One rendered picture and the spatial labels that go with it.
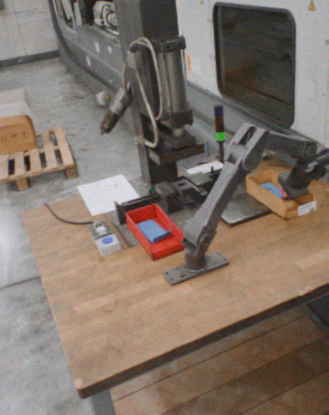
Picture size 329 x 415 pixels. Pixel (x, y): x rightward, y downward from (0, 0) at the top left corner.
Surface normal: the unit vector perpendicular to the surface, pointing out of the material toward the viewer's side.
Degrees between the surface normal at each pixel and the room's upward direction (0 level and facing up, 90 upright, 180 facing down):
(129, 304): 0
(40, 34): 90
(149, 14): 90
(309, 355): 0
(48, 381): 0
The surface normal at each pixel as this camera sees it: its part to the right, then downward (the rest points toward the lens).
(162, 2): 0.40, 0.40
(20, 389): -0.12, -0.87
